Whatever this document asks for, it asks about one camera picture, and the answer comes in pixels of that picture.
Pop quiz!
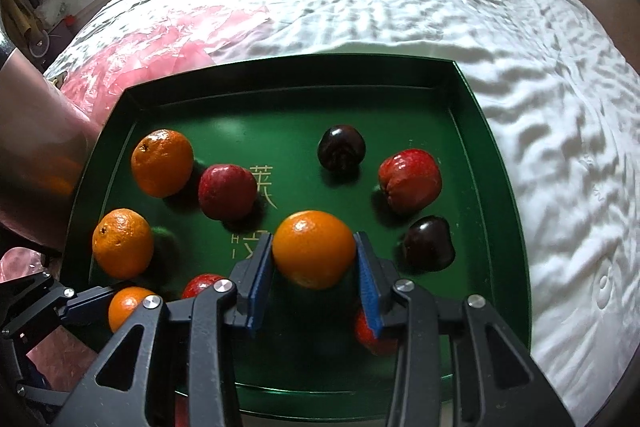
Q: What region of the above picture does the white bed sheet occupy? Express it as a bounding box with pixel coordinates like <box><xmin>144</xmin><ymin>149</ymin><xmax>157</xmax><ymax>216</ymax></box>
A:
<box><xmin>46</xmin><ymin>0</ymin><xmax>639</xmax><ymax>426</ymax></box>

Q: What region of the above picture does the pink plastic sheet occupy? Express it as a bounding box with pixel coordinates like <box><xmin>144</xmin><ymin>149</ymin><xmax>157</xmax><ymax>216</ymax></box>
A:
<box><xmin>0</xmin><ymin>3</ymin><xmax>271</xmax><ymax>427</ymax></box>

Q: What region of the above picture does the smooth orange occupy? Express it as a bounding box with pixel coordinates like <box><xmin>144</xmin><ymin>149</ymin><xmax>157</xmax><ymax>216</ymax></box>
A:
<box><xmin>272</xmin><ymin>210</ymin><xmax>357</xmax><ymax>289</ymax></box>
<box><xmin>107</xmin><ymin>286</ymin><xmax>152</xmax><ymax>333</ymax></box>

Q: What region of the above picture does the dark plum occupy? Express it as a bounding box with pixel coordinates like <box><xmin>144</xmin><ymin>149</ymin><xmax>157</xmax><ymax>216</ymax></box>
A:
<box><xmin>400</xmin><ymin>216</ymin><xmax>456</xmax><ymax>274</ymax></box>
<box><xmin>317</xmin><ymin>124</ymin><xmax>367</xmax><ymax>173</ymax></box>

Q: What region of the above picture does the wrinkled mandarin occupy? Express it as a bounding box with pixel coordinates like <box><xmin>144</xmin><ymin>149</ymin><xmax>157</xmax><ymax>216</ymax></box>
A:
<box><xmin>92</xmin><ymin>208</ymin><xmax>154</xmax><ymax>280</ymax></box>
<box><xmin>130</xmin><ymin>129</ymin><xmax>194</xmax><ymax>198</ymax></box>

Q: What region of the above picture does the brown hanging coat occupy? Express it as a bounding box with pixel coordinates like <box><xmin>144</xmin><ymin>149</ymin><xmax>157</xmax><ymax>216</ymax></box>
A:
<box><xmin>1</xmin><ymin>0</ymin><xmax>43</xmax><ymax>60</ymax></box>

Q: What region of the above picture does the green tray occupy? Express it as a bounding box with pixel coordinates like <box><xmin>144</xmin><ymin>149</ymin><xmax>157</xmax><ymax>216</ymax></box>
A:
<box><xmin>60</xmin><ymin>52</ymin><xmax>533</xmax><ymax>423</ymax></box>

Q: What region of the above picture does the red apple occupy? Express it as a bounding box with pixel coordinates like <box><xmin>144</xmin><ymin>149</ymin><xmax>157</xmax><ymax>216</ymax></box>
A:
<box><xmin>355</xmin><ymin>309</ymin><xmax>397</xmax><ymax>357</ymax></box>
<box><xmin>181</xmin><ymin>273</ymin><xmax>224</xmax><ymax>299</ymax></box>
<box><xmin>198</xmin><ymin>164</ymin><xmax>257</xmax><ymax>221</ymax></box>
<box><xmin>378</xmin><ymin>148</ymin><xmax>442</xmax><ymax>211</ymax></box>

